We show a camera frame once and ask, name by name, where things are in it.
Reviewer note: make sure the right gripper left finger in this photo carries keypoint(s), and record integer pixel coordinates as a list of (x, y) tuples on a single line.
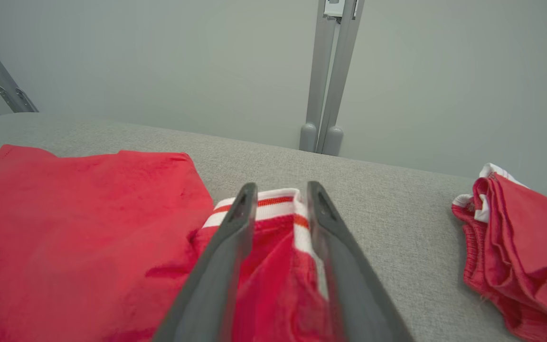
[(216, 280)]

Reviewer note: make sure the grey double metal post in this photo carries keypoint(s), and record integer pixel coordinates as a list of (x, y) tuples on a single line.
[(330, 71)]

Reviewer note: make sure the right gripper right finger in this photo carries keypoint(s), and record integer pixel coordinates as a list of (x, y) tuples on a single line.
[(349, 280)]

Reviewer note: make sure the red Bulls jersey white trim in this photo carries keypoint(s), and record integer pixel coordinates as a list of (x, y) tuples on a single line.
[(64, 237)]

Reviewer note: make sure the red shorts white hem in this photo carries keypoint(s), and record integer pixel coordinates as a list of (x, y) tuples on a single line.
[(525, 251)]

